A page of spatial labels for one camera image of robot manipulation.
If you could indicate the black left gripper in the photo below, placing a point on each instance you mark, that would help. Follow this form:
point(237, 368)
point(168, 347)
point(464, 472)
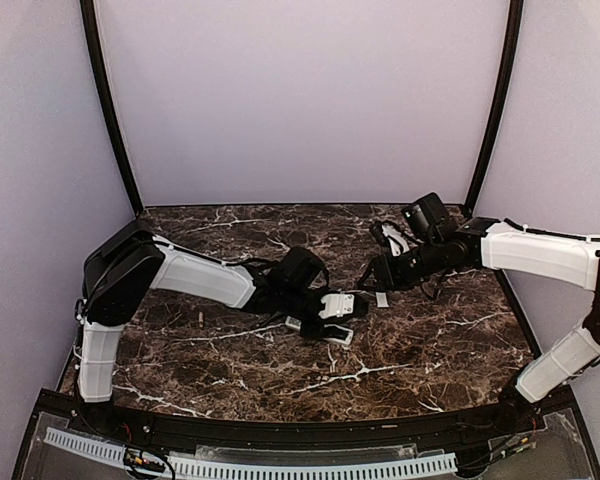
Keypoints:
point(310, 332)

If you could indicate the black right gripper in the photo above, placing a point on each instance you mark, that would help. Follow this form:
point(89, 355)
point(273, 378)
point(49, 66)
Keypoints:
point(388, 276)

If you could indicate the white battery cover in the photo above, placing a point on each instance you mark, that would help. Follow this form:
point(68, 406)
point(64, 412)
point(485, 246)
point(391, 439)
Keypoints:
point(381, 300)

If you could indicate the white remote control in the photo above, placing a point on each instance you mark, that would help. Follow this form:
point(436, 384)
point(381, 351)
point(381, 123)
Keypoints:
point(335, 334)

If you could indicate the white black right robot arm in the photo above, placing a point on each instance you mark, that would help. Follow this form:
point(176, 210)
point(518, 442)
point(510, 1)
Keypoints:
point(555, 277)

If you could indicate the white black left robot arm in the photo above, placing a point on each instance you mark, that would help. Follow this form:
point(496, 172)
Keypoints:
point(133, 262)

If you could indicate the black front frame rail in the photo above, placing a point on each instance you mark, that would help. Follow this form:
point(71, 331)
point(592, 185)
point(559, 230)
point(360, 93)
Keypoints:
point(459, 428)

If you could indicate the small circuit board with wires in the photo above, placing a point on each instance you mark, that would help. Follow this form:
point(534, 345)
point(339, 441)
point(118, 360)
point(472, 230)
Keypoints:
point(147, 464)

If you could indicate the white slotted cable duct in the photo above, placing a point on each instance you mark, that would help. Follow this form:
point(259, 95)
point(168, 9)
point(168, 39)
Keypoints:
point(233, 463)

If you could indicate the black right corner frame post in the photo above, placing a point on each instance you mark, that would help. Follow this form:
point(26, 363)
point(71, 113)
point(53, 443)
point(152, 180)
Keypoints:
point(496, 111)

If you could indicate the black corner frame post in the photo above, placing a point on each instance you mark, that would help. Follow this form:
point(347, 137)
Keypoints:
point(496, 111)
point(108, 109)

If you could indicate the black left corner frame post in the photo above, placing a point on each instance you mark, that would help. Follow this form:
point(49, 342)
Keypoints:
point(108, 109)

